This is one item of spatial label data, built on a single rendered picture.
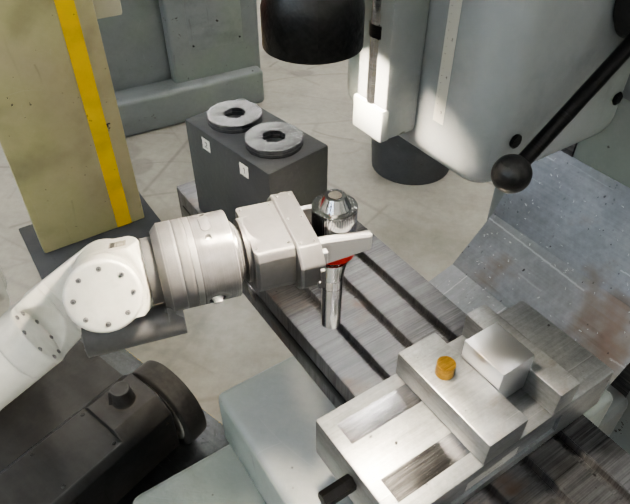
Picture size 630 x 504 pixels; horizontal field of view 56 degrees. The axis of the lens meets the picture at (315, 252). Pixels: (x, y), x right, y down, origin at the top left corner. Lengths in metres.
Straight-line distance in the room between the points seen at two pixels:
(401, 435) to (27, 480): 0.76
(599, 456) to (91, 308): 0.62
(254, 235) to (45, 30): 1.72
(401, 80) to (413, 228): 2.10
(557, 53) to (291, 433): 0.61
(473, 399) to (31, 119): 1.91
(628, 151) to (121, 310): 0.74
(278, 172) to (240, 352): 1.27
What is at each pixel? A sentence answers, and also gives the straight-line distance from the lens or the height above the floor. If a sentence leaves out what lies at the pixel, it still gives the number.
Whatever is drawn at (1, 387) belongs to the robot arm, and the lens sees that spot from 0.60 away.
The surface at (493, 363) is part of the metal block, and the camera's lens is 0.70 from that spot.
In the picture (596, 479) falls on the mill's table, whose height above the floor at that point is 0.94.
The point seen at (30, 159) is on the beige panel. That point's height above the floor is 0.45.
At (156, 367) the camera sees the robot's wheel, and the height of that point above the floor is 0.60.
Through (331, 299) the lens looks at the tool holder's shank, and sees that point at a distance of 0.67.
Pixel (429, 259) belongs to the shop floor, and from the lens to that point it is 2.44.
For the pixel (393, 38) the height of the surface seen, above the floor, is 1.43.
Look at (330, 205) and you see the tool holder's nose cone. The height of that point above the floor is 1.25.
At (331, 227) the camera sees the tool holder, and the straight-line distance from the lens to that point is 0.59.
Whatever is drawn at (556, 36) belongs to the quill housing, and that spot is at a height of 1.44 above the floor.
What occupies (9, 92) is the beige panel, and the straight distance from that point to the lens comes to 2.27.
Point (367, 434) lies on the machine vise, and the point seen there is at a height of 1.01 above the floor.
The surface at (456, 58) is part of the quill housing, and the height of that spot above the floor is 1.42.
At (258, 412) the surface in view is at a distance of 0.90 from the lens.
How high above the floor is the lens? 1.60
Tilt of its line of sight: 41 degrees down
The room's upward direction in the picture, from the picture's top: straight up
